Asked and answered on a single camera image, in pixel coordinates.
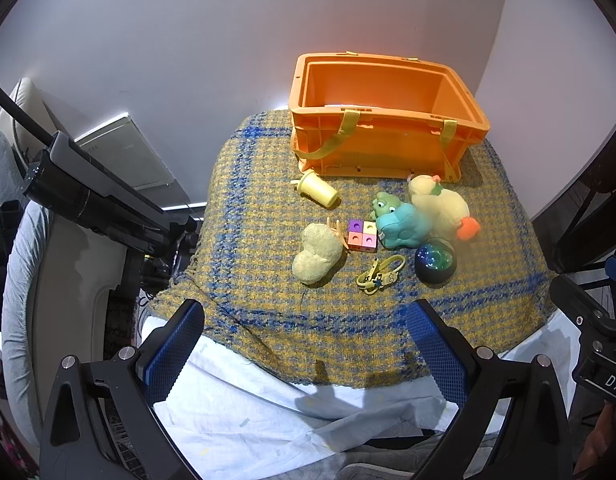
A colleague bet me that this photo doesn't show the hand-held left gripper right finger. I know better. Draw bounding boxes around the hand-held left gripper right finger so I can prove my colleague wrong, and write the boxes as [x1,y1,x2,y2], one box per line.
[405,299,574,480]

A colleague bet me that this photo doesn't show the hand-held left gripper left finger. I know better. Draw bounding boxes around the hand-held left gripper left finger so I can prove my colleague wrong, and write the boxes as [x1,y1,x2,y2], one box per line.
[39,299,206,480]

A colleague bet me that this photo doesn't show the four-colour cube block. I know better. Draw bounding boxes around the four-colour cube block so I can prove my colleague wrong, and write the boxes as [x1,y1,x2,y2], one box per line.
[347,219,379,252]

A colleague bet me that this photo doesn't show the yellow plush duck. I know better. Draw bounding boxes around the yellow plush duck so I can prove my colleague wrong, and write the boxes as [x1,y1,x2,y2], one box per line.
[407,174,481,243]

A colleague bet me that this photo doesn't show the orange plastic crate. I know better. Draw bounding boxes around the orange plastic crate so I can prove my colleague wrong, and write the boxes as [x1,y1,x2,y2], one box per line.
[289,51,490,181]

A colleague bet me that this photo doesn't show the black glitter ball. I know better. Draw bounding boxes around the black glitter ball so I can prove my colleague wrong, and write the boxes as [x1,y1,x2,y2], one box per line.
[414,237,459,286]

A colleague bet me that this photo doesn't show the grey cloth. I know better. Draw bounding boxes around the grey cloth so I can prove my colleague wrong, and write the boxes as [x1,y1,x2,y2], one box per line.
[333,432,441,480]

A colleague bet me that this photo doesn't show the teal rubber animal toy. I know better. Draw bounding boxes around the teal rubber animal toy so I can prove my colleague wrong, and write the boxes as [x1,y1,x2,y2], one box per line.
[375,203,434,251]

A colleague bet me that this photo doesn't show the yellow blue plaid blanket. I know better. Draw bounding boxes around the yellow blue plaid blanket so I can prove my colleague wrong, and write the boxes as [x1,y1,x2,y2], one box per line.
[148,109,559,391]

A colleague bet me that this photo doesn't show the pale yellow lumpy plush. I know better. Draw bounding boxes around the pale yellow lumpy plush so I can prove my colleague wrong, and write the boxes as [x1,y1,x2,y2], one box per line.
[292,223,345,286]

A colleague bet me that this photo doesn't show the small peach plastic toy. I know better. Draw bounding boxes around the small peach plastic toy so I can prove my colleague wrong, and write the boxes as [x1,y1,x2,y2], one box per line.
[325,217,350,250]

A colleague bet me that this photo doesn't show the grey cushion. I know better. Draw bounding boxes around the grey cushion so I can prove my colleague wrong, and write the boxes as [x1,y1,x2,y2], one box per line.
[0,127,56,441]

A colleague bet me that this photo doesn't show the black tripod device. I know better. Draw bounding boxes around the black tripod device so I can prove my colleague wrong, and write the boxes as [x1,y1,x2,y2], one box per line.
[0,70,201,266]

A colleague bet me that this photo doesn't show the yellow toy cup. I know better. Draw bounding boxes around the yellow toy cup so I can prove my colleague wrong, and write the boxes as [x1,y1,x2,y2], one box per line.
[294,169,340,210]

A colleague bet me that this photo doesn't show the white flat panel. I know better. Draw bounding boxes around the white flat panel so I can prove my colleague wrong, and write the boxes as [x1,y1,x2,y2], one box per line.
[73,112,176,191]

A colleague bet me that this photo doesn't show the dark furniture frame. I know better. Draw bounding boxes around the dark furniture frame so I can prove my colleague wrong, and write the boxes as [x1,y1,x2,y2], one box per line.
[530,127,616,276]

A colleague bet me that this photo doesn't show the yellow strap keychain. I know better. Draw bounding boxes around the yellow strap keychain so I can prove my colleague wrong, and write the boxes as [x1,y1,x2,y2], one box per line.
[356,255,406,294]

